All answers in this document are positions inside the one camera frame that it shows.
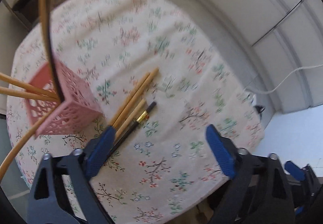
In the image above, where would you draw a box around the bamboo chopstick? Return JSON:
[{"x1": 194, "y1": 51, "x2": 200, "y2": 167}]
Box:
[
  {"x1": 115, "y1": 99, "x2": 146, "y2": 140},
  {"x1": 38, "y1": 0, "x2": 51, "y2": 62},
  {"x1": 0, "y1": 73, "x2": 58, "y2": 99},
  {"x1": 0, "y1": 104, "x2": 59, "y2": 181},
  {"x1": 0, "y1": 87, "x2": 60, "y2": 102},
  {"x1": 108, "y1": 67, "x2": 159, "y2": 129}
]

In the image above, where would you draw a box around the black gold-banded chopstick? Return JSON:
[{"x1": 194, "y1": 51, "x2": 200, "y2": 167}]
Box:
[
  {"x1": 48, "y1": 0, "x2": 65, "y2": 103},
  {"x1": 107, "y1": 101, "x2": 157, "y2": 160}
]

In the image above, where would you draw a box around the pink perforated utensil basket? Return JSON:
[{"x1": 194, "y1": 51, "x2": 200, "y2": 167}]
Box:
[{"x1": 25, "y1": 61, "x2": 102, "y2": 137}]

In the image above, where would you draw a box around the floral tablecloth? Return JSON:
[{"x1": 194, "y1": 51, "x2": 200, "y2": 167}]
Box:
[{"x1": 16, "y1": 0, "x2": 264, "y2": 223}]

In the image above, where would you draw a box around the dark stool under wok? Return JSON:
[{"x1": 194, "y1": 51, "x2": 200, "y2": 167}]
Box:
[{"x1": 12, "y1": 0, "x2": 39, "y2": 29}]

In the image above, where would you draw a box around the white power cable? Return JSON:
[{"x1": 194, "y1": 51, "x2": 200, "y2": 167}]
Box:
[{"x1": 246, "y1": 63, "x2": 323, "y2": 95}]

